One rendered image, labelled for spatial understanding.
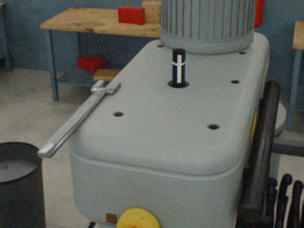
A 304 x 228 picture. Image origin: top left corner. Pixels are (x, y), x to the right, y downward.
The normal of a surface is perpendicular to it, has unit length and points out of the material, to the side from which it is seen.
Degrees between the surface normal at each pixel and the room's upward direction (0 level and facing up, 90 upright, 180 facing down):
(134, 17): 90
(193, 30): 90
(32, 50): 90
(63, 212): 0
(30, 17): 90
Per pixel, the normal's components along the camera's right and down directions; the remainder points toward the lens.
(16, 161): -0.03, -0.90
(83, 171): -0.58, 0.38
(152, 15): -0.16, 0.44
